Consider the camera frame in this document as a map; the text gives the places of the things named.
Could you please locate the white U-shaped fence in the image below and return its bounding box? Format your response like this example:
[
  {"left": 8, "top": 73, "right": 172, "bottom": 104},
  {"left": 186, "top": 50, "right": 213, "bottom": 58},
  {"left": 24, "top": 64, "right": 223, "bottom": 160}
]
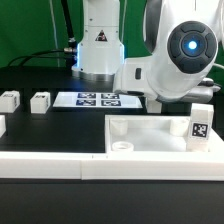
[{"left": 0, "top": 114, "right": 224, "bottom": 181}]

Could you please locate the white sheet with tags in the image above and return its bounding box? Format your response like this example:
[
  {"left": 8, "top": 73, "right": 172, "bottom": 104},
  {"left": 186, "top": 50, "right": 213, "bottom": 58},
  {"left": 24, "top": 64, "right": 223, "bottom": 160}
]
[{"left": 53, "top": 92, "right": 142, "bottom": 109}]

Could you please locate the white square tabletop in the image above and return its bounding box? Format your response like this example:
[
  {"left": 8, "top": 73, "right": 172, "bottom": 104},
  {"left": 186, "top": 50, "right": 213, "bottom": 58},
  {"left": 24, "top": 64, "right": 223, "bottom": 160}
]
[{"left": 104, "top": 114, "right": 224, "bottom": 156}]

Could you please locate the white thin cable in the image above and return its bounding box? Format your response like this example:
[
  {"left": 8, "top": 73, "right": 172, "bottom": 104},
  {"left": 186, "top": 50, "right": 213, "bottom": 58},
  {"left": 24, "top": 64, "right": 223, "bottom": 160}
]
[{"left": 48, "top": 0, "right": 62, "bottom": 68}]

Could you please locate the black cable bundle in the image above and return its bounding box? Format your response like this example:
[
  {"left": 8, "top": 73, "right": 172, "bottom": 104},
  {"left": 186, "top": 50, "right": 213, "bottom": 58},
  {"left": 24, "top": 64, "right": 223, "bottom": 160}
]
[{"left": 7, "top": 0, "right": 78, "bottom": 67}]

